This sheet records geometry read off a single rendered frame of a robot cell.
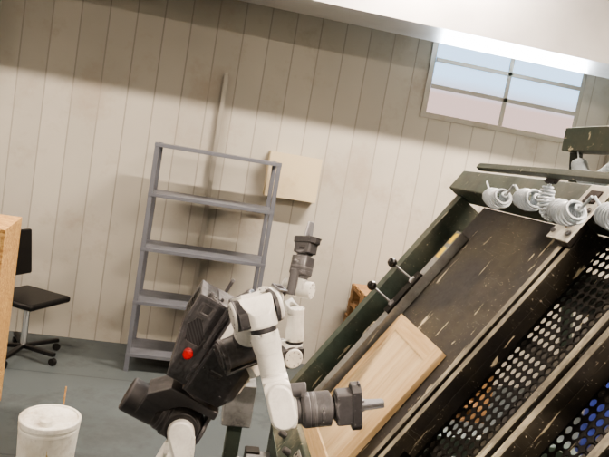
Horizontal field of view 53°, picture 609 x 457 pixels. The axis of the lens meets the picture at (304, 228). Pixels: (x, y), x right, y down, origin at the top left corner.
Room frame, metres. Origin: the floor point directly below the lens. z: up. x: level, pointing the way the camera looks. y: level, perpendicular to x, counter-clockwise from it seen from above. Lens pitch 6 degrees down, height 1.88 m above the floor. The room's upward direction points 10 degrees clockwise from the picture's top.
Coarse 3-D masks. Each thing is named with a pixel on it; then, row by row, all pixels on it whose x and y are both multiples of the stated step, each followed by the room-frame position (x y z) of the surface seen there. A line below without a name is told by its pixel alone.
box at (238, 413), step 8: (248, 384) 2.41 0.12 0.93; (248, 392) 2.40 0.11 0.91; (240, 400) 2.39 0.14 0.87; (248, 400) 2.40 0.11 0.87; (224, 408) 2.38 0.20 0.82; (232, 408) 2.39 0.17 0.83; (240, 408) 2.39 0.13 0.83; (248, 408) 2.40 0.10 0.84; (224, 416) 2.38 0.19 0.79; (232, 416) 2.39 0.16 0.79; (240, 416) 2.39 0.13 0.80; (248, 416) 2.40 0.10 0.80; (224, 424) 2.38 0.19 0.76; (232, 424) 2.39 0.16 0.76; (240, 424) 2.39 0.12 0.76; (248, 424) 2.40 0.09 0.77
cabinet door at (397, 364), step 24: (384, 336) 2.22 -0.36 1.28; (408, 336) 2.07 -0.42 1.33; (360, 360) 2.23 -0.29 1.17; (384, 360) 2.09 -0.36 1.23; (408, 360) 1.96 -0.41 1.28; (432, 360) 1.83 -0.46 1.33; (384, 384) 1.96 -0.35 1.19; (408, 384) 1.84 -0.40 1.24; (384, 408) 1.84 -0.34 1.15; (312, 432) 2.10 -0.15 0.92; (336, 432) 1.97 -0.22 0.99; (360, 432) 1.85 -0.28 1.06; (312, 456) 1.96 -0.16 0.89; (336, 456) 1.84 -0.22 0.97
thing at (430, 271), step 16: (448, 240) 2.37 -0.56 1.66; (464, 240) 2.33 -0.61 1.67; (448, 256) 2.32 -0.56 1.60; (432, 272) 2.31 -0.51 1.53; (416, 288) 2.30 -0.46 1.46; (400, 304) 2.30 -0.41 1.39; (384, 320) 2.29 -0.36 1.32; (368, 336) 2.28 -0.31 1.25; (352, 352) 2.29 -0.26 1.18; (336, 368) 2.29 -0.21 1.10; (320, 384) 2.29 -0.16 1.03; (336, 384) 2.27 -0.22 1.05
